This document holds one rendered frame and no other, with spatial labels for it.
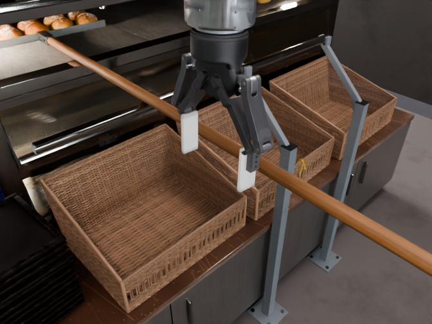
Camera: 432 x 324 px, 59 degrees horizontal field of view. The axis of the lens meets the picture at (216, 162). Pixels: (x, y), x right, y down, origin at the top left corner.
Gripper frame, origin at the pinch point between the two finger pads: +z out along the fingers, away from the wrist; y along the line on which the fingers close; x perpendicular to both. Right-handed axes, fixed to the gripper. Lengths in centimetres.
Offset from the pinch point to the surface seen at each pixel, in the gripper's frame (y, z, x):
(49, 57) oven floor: -100, 10, 8
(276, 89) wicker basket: -84, 41, 112
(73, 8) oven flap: -70, -11, 8
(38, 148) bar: -46, 14, -14
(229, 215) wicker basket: -39, 58, 41
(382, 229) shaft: 20.2, 10.2, 18.7
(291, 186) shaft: 2.6, 10.6, 16.9
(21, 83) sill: -84, 11, -6
